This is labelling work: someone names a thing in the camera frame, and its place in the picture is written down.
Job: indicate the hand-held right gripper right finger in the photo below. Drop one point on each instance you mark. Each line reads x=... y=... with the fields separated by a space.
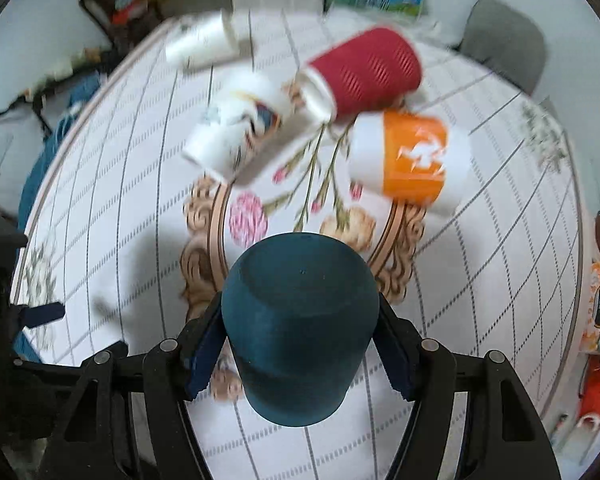
x=397 y=360

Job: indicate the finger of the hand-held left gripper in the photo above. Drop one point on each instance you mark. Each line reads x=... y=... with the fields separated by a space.
x=45 y=314

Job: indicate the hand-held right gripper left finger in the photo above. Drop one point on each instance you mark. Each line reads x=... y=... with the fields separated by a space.
x=204 y=352

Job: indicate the dark teal cup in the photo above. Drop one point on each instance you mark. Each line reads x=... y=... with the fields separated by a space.
x=300 y=320

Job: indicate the orange and white cup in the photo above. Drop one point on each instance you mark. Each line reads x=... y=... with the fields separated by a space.
x=415 y=155

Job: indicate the white patterned cup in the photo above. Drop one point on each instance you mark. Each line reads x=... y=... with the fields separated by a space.
x=230 y=130

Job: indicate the red ribbed cup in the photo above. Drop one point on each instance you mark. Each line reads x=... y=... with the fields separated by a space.
x=370 y=70

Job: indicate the plain white cup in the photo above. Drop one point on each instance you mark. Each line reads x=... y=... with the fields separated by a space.
x=200 y=40

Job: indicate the blue cloth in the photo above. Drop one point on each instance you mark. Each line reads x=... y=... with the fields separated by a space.
x=45 y=160

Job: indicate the orange printed packet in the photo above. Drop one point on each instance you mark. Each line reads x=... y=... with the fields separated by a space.
x=592 y=305

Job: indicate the dark shelf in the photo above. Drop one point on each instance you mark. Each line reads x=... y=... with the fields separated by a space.
x=125 y=15

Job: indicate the grey chair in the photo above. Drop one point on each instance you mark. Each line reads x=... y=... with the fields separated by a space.
x=505 y=40

